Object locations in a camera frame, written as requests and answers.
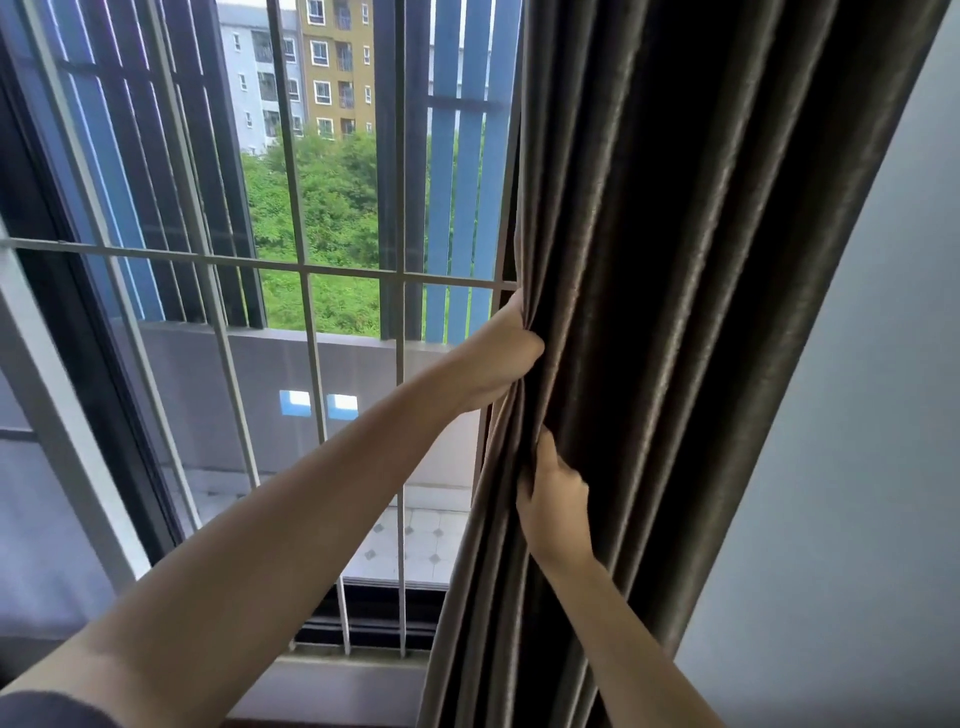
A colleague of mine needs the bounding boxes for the person's right hand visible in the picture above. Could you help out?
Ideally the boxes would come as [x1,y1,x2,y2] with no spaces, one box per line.
[515,427,594,565]

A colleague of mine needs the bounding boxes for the person's left hand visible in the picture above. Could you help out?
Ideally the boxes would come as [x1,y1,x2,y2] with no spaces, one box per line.
[448,287,546,414]

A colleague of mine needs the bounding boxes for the dark brown curtain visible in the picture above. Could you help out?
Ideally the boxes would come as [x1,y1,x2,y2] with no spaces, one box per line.
[416,0,952,728]

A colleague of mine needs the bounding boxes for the person's left forearm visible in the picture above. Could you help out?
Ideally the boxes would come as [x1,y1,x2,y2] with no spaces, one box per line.
[0,358,472,728]

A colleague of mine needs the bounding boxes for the person's right forearm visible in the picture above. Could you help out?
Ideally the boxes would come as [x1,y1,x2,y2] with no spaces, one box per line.
[529,549,727,728]

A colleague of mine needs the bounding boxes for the blue vertical louvre panel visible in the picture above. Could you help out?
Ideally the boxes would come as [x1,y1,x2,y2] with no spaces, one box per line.
[372,0,525,348]
[13,0,269,333]

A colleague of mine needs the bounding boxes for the grey balcony parapet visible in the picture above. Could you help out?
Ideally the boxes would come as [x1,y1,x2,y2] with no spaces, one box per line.
[112,318,483,498]

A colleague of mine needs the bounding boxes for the green trees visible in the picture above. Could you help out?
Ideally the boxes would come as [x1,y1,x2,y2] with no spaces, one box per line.
[238,123,485,340]

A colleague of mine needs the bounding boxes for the white metal window grille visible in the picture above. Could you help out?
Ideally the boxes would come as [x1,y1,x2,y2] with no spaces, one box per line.
[0,0,522,661]

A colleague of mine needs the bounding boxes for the yellow apartment building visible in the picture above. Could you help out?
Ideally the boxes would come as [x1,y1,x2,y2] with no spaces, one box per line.
[296,0,376,142]

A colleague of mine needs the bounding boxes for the black window sill track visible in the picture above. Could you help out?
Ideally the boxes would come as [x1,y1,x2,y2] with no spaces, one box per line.
[294,576,445,663]

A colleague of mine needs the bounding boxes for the grey apartment building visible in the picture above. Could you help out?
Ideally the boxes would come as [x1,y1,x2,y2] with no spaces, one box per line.
[216,0,309,160]

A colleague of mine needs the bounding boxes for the dark sleeve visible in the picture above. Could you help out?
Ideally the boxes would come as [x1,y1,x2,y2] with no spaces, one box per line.
[0,690,127,728]

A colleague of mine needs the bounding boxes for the black window frame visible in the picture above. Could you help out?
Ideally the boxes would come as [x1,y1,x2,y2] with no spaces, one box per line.
[0,30,187,571]

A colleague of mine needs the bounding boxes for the white window frame post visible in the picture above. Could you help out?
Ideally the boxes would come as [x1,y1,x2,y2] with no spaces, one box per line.
[0,217,153,597]

